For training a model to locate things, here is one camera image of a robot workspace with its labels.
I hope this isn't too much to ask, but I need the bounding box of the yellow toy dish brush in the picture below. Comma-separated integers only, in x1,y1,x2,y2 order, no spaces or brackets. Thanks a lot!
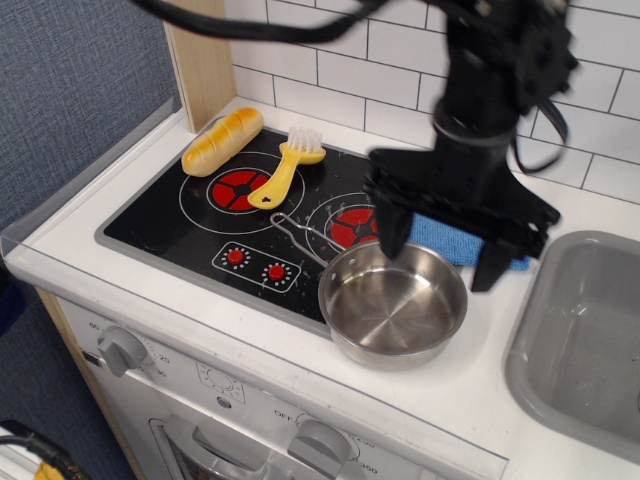
247,127,326,210

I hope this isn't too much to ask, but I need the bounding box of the grey sink basin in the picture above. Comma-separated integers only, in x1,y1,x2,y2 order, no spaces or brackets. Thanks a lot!
506,231,639,463

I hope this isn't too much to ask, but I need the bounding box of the blue microfiber cloth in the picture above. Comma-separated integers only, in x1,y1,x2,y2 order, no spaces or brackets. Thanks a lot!
408,213,532,273

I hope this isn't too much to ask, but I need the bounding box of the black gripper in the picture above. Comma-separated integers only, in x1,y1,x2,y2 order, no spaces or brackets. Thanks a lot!
365,107,560,293

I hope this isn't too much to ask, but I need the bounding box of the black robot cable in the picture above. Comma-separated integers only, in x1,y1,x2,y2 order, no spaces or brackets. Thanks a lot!
130,0,570,175

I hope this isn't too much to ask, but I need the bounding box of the grey oven knob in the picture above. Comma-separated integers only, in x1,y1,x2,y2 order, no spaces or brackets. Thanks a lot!
98,326,147,378
287,420,352,479

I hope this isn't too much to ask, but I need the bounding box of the stainless steel pan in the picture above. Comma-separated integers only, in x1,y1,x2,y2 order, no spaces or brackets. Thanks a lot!
292,241,469,371

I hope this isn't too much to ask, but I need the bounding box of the light wooden post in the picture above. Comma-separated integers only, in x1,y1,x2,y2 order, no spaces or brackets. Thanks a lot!
164,22,237,133

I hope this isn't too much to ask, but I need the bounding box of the black toy stove top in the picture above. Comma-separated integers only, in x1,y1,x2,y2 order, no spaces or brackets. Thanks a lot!
96,128,378,337

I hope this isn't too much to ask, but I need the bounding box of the grey right oven knob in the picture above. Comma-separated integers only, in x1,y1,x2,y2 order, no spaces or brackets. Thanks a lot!
287,420,352,479

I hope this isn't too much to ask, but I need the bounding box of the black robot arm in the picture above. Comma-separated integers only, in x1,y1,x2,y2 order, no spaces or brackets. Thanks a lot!
365,1,577,292

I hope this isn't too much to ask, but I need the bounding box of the toy bread loaf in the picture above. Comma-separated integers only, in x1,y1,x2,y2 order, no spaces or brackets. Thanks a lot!
181,107,264,178

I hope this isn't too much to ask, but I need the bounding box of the grey left oven knob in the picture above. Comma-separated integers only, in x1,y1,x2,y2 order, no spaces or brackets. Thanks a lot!
98,326,147,378

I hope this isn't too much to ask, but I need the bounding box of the black and yellow object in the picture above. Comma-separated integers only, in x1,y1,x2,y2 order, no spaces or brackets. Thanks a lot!
1,420,91,479

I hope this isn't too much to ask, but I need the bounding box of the white toy oven front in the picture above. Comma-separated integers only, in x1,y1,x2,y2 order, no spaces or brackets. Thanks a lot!
50,298,507,479

